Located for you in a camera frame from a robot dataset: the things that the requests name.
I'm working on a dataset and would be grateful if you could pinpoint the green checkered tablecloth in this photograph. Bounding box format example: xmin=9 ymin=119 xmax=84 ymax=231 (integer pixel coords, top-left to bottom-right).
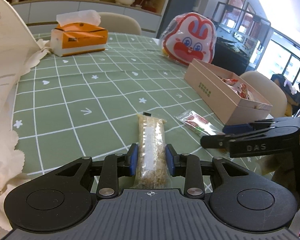
xmin=11 ymin=31 xmax=274 ymax=193

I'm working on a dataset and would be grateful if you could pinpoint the orange tissue box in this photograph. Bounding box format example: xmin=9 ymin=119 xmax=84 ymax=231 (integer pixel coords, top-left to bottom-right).
xmin=50 ymin=10 xmax=108 ymax=57

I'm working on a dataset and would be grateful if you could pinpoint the beige chair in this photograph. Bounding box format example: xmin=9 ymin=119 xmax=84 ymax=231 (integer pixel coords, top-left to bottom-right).
xmin=99 ymin=12 xmax=141 ymax=35
xmin=240 ymin=71 xmax=287 ymax=118

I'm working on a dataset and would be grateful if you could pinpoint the red white snack packet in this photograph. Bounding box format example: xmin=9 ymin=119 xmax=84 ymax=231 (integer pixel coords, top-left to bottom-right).
xmin=219 ymin=77 xmax=254 ymax=101

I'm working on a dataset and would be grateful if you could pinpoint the pink cardboard box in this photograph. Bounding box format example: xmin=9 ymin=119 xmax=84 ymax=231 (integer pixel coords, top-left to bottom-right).
xmin=184 ymin=60 xmax=272 ymax=125

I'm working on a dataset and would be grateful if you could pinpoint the beige chair back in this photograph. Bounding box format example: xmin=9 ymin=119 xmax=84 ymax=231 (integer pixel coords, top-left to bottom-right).
xmin=99 ymin=12 xmax=141 ymax=35

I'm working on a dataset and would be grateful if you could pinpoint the beige chair right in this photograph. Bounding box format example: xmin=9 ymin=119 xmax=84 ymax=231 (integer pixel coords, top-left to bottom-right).
xmin=240 ymin=71 xmax=287 ymax=118

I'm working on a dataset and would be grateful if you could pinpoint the small red green snack packet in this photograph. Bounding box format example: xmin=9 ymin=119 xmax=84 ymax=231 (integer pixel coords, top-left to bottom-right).
xmin=176 ymin=110 xmax=224 ymax=137

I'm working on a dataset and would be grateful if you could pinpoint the long oat bar packet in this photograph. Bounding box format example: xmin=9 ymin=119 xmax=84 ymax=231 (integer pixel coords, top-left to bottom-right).
xmin=133 ymin=112 xmax=171 ymax=189

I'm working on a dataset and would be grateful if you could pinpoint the beige cloth bag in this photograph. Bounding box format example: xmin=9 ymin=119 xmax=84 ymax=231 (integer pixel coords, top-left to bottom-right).
xmin=0 ymin=0 xmax=49 ymax=236

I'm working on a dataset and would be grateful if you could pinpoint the black glass display cabinet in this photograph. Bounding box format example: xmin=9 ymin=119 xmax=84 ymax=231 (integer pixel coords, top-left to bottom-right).
xmin=211 ymin=2 xmax=271 ymax=75

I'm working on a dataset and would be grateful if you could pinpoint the rabbit face snack bag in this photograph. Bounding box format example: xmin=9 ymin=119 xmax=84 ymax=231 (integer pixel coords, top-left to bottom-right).
xmin=159 ymin=12 xmax=217 ymax=66

